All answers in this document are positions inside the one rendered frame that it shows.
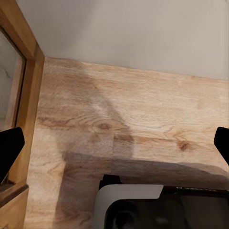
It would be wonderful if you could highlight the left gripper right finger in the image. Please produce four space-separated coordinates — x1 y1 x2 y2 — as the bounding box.
214 127 229 165

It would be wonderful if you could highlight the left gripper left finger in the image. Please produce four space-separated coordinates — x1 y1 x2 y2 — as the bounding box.
0 127 25 184

